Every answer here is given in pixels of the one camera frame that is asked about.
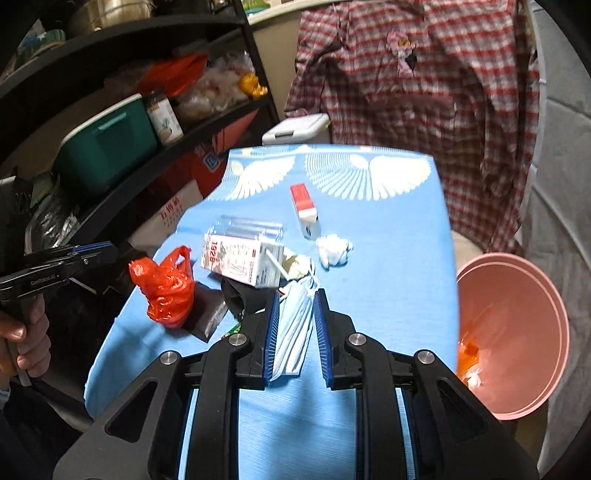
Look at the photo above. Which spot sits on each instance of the black bag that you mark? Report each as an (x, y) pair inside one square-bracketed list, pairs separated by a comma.
[(240, 297)]

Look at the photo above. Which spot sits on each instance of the white milk carton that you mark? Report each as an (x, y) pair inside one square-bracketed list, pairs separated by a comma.
[(235, 261)]

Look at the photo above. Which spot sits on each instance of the pink trash bin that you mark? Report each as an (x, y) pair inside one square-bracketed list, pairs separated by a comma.
[(517, 332)]

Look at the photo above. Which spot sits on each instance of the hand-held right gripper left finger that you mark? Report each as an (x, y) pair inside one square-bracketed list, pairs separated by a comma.
[(271, 337)]

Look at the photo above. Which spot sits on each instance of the red plaid shirt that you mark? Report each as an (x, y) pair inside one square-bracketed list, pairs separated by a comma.
[(406, 115)]

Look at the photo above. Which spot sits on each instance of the blue face mask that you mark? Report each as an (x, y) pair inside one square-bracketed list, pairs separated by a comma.
[(291, 323)]

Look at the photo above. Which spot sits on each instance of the clear plastic container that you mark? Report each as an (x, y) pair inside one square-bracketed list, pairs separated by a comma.
[(249, 227)]

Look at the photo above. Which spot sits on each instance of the red plastic bag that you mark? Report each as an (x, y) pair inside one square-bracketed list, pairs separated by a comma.
[(161, 290)]

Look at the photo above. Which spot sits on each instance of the glass jar with label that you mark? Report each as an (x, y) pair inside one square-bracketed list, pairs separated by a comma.
[(164, 120)]

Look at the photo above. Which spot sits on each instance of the yellow toy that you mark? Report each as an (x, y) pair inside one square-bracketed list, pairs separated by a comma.
[(251, 85)]

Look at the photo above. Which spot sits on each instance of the grey cloth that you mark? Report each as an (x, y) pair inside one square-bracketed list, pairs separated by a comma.
[(561, 184)]

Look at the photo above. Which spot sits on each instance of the silver foil bag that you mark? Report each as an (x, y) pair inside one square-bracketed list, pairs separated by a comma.
[(53, 221)]

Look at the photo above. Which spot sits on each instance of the crumpled beige wrapper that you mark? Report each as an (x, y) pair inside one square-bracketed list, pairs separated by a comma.
[(299, 265)]

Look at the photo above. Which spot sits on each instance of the red bag on shelf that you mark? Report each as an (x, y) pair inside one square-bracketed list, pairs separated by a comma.
[(173, 74)]

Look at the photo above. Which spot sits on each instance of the white cardboard box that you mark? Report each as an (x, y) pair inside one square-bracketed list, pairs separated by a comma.
[(168, 217)]

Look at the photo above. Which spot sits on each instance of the clear bag of food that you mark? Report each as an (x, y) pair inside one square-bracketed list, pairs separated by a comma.
[(212, 87)]

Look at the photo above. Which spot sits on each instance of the orange snack wrapper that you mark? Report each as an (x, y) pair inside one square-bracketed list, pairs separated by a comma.
[(467, 353)]

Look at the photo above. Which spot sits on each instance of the green cooler box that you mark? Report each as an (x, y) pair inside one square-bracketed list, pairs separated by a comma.
[(106, 147)]

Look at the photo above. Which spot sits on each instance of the small white tissue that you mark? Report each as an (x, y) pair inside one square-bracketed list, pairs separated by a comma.
[(475, 378)]

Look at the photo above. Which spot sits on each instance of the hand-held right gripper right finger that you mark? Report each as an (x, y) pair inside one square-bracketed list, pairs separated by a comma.
[(322, 341)]

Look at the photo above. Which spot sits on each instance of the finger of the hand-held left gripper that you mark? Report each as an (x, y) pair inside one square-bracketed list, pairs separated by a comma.
[(99, 264), (92, 249)]

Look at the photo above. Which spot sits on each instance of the metal pot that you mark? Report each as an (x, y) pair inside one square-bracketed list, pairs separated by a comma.
[(111, 11)]

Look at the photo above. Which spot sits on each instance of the orange cardboard box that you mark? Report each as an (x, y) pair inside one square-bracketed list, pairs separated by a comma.
[(207, 161)]

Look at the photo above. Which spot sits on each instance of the black wallet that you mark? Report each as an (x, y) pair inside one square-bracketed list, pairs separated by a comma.
[(205, 314)]

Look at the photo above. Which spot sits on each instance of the blue printed tablecloth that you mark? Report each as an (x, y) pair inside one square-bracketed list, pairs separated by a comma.
[(392, 258)]

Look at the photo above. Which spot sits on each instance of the person's left hand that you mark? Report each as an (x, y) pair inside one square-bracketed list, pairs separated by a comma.
[(27, 344)]

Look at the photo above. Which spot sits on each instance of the black shelf rack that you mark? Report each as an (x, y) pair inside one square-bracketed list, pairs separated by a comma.
[(83, 50)]

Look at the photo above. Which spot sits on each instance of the red and white small box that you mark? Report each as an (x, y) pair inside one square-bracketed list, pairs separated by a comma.
[(302, 203)]

